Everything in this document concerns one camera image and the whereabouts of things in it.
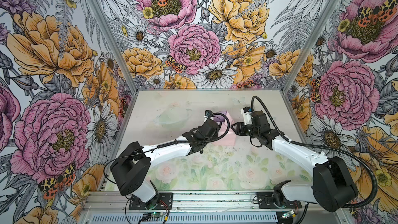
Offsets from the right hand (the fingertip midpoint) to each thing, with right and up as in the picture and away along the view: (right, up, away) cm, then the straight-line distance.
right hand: (234, 131), depth 86 cm
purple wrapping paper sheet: (-2, -5, 0) cm, 5 cm away
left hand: (-12, 0, -1) cm, 12 cm away
